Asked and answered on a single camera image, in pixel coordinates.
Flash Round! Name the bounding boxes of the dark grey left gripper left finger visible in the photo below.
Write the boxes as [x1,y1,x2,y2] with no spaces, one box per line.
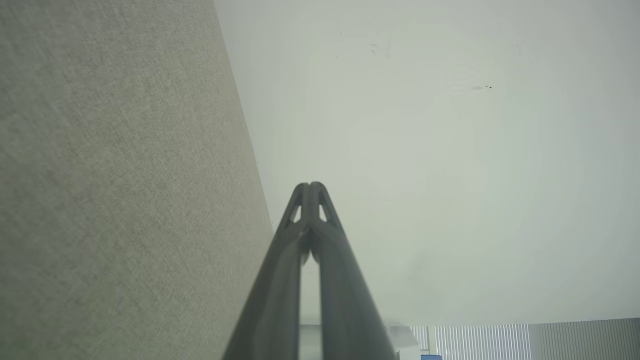
[222,182,313,360]

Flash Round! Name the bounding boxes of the white vertical window blinds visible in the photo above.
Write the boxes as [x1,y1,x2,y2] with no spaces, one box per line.
[410,324,532,360]

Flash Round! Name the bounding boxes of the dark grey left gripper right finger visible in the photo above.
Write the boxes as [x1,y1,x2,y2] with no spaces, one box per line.
[310,182,401,360]

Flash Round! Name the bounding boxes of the grey ribbed wall panel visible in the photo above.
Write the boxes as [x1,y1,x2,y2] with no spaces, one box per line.
[529,317,640,360]

